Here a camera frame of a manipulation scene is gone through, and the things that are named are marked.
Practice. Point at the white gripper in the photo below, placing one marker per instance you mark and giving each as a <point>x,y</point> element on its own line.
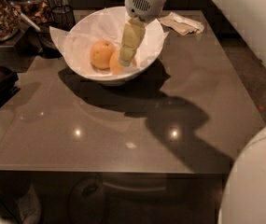
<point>141,6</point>

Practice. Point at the crumpled brown paper napkins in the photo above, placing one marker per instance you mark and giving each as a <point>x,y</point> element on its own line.
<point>181,24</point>

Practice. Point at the black wire mesh cup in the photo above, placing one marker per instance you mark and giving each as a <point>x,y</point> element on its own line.
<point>63,17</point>

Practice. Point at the white shoe under table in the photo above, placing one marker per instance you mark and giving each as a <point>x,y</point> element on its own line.
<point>25,209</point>

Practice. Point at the dark metal box stand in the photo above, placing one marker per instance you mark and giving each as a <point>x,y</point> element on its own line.
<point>19,51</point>

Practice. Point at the white bowl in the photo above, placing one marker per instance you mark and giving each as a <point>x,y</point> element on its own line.
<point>151,47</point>

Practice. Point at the white paper liner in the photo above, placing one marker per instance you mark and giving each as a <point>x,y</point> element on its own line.
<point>101,25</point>

